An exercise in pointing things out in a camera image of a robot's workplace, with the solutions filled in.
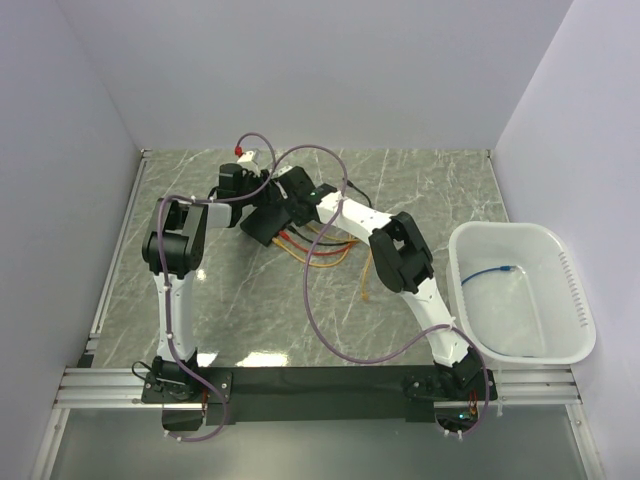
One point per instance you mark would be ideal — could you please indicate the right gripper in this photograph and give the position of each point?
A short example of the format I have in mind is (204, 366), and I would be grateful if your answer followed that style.
(297, 221)

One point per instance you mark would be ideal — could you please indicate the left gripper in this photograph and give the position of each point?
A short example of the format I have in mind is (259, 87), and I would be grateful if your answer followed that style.
(269, 190)

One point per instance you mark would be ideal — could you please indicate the black network switch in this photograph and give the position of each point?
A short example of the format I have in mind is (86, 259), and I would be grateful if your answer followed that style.
(265, 223)

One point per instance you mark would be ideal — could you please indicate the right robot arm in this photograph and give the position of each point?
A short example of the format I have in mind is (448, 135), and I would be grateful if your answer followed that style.
(403, 263)

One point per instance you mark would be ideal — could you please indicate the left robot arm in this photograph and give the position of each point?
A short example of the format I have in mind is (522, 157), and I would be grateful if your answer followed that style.
(173, 249)

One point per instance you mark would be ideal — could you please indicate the white plastic bin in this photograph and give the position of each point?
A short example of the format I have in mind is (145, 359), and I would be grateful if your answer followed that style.
(515, 292)

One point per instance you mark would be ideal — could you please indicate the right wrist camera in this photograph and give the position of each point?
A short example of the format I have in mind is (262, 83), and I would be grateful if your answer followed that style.
(283, 182)

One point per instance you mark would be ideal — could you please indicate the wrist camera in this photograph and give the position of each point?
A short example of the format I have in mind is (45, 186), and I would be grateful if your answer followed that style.
(283, 182)
(247, 155)

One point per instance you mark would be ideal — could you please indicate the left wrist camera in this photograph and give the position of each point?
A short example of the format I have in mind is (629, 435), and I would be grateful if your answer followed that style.
(247, 155)

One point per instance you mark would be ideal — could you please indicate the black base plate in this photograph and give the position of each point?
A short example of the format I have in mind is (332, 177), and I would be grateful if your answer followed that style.
(246, 394)

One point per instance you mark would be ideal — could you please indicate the aluminium rail frame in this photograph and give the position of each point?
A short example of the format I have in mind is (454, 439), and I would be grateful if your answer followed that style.
(537, 430)

